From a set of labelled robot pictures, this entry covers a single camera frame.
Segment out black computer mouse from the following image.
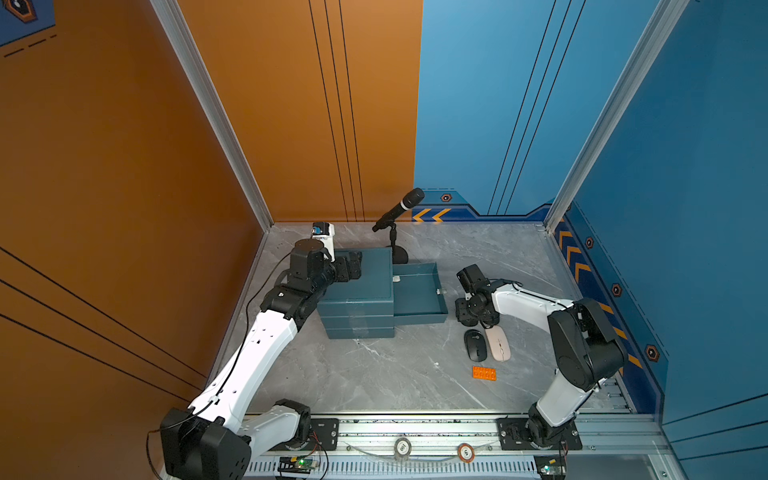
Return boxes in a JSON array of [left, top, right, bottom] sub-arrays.
[[464, 329, 488, 363]]

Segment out teal drawer cabinet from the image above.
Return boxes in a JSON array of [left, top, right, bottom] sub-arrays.
[[317, 247, 395, 340]]

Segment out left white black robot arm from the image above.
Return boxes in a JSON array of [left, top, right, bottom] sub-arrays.
[[153, 235, 363, 479]]

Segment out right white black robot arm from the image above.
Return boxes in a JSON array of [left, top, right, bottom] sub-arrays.
[[455, 264, 629, 449]]

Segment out black microphone stand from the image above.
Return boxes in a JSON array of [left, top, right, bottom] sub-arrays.
[[388, 222, 409, 265]]

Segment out orange toy brick plate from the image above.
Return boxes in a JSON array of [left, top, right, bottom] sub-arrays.
[[472, 366, 497, 381]]

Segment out black microphone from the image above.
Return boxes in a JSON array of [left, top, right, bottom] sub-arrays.
[[372, 188, 425, 232]]

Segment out right green circuit board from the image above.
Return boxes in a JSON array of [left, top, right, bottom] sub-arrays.
[[534, 456, 567, 480]]

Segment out green circuit board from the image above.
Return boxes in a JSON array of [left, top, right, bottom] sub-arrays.
[[277, 456, 320, 475], [534, 456, 567, 480]]

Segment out left green circuit board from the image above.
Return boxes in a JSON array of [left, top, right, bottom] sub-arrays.
[[277, 456, 320, 475]]

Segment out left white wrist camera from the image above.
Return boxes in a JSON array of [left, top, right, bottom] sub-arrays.
[[311, 221, 335, 262]]

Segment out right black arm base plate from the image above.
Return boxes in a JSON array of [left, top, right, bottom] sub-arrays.
[[496, 417, 583, 451]]

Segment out orange round rail sticker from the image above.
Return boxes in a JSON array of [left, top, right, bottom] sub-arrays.
[[457, 443, 475, 464]]

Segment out grey round rail sticker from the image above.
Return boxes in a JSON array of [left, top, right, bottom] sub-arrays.
[[394, 437, 412, 459]]

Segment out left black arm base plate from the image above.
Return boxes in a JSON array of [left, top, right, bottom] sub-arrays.
[[270, 416, 340, 452]]

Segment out aluminium front rail frame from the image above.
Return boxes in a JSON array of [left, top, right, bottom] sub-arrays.
[[241, 413, 684, 479]]

